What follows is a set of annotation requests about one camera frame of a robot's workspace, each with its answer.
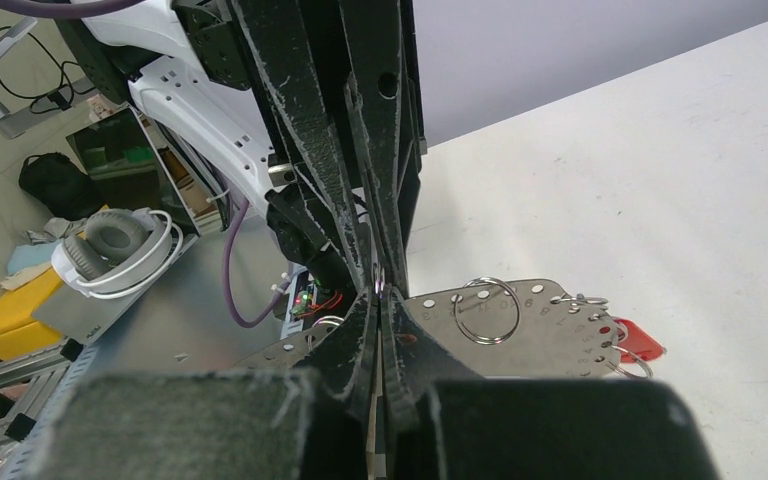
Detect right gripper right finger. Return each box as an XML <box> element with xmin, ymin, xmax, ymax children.
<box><xmin>379</xmin><ymin>284</ymin><xmax>723</xmax><ymax>480</ymax></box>

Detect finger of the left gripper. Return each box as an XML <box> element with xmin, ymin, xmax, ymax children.
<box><xmin>234</xmin><ymin>1</ymin><xmax>369</xmax><ymax>292</ymax></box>
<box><xmin>340</xmin><ymin>1</ymin><xmax>424</xmax><ymax>294</ymax></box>

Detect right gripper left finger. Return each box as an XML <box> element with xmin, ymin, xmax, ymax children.
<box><xmin>22</xmin><ymin>286</ymin><xmax>381</xmax><ymax>480</ymax></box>

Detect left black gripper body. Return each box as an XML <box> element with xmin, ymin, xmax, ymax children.
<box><xmin>172</xmin><ymin>1</ymin><xmax>352</xmax><ymax>289</ymax></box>

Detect metal crescent keyring plate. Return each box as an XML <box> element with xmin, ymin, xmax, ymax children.
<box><xmin>238</xmin><ymin>277</ymin><xmax>653</xmax><ymax>394</ymax></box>

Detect red key tag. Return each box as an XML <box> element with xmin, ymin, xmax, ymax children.
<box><xmin>614</xmin><ymin>317</ymin><xmax>667</xmax><ymax>364</ymax></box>

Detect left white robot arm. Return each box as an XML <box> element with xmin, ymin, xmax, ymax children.
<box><xmin>57</xmin><ymin>1</ymin><xmax>425</xmax><ymax>291</ymax></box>

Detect left circuit board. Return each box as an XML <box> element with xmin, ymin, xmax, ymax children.
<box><xmin>281</xmin><ymin>264</ymin><xmax>344</xmax><ymax>324</ymax></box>

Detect black bag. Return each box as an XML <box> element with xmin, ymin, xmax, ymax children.
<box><xmin>18</xmin><ymin>152</ymin><xmax>105</xmax><ymax>221</ymax></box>

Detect white grey headphones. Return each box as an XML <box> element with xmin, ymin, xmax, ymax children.
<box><xmin>51</xmin><ymin>208</ymin><xmax>186</xmax><ymax>300</ymax></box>

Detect grey metal box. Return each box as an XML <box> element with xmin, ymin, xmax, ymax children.
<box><xmin>31</xmin><ymin>231</ymin><xmax>201</xmax><ymax>346</ymax></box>

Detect grey crumpled cloth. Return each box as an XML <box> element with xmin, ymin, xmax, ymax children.
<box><xmin>25</xmin><ymin>217</ymin><xmax>87</xmax><ymax>245</ymax></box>

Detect light blue cloth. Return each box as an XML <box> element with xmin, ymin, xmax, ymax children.
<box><xmin>6</xmin><ymin>240</ymin><xmax>62</xmax><ymax>276</ymax></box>

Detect yellow box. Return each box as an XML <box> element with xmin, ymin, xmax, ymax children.
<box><xmin>0</xmin><ymin>205</ymin><xmax>110</xmax><ymax>362</ymax></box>

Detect black power cable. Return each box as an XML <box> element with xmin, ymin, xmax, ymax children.
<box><xmin>0</xmin><ymin>25</ymin><xmax>97</xmax><ymax>115</ymax></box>

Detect aluminium frame rail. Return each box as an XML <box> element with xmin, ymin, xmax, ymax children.
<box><xmin>0</xmin><ymin>340</ymin><xmax>83</xmax><ymax>447</ymax></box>

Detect left white cable duct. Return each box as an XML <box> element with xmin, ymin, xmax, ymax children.
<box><xmin>0</xmin><ymin>340</ymin><xmax>97</xmax><ymax>479</ymax></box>

